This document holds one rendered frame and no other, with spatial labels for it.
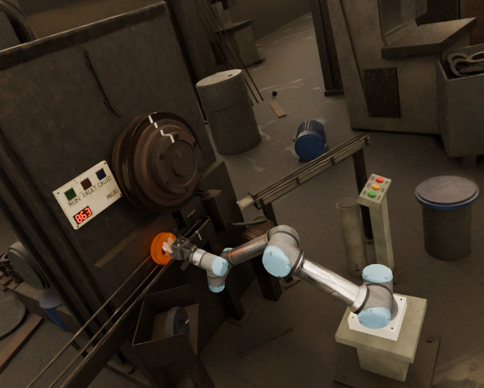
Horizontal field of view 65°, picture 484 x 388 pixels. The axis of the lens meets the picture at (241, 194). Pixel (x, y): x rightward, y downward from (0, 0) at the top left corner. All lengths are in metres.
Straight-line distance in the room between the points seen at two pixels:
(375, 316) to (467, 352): 0.71
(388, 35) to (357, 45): 0.30
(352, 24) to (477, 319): 2.82
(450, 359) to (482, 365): 0.12
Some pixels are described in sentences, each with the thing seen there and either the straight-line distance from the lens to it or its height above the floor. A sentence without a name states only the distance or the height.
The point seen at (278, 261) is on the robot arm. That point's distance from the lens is 1.46.
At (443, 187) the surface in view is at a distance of 2.45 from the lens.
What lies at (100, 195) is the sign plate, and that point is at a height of 1.12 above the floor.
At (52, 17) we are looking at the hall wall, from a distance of 8.85.
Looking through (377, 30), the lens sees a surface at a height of 1.03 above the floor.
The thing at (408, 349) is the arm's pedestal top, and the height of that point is 0.30.
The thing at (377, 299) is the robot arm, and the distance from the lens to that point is 1.58.
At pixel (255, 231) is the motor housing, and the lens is 2.16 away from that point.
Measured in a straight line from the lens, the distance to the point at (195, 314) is 1.69.
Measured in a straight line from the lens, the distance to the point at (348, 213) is 2.21.
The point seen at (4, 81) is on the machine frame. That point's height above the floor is 1.66.
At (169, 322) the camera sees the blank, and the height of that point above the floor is 0.74.
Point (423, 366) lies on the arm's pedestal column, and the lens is 2.08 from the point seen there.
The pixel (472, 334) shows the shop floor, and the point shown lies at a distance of 2.24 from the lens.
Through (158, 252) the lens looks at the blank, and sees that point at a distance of 1.85.
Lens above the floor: 1.72
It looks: 28 degrees down
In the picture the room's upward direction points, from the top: 18 degrees counter-clockwise
